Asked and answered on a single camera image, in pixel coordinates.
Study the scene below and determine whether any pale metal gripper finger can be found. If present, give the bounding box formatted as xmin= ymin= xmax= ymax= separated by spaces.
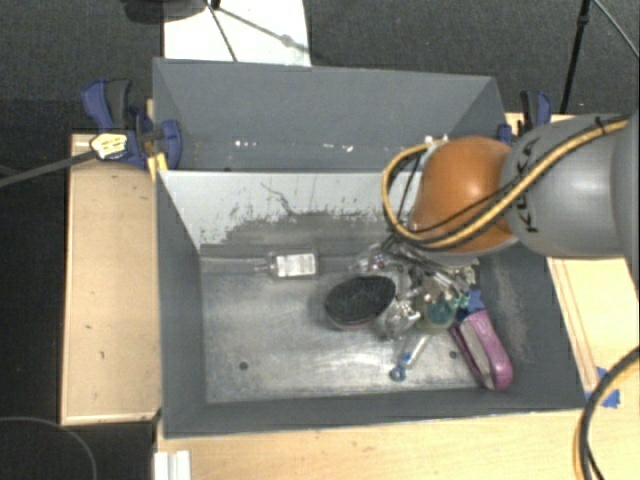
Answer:
xmin=383 ymin=298 xmax=420 ymax=319
xmin=380 ymin=316 xmax=422 ymax=340

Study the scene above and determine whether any grey metal bin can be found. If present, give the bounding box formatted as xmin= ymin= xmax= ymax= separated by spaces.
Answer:
xmin=151 ymin=56 xmax=587 ymax=439

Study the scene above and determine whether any purple and pink case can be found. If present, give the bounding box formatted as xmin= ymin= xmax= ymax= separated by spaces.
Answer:
xmin=448 ymin=290 xmax=515 ymax=392

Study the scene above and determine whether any pale wood board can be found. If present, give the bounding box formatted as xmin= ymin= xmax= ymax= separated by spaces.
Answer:
xmin=59 ymin=132 xmax=164 ymax=427

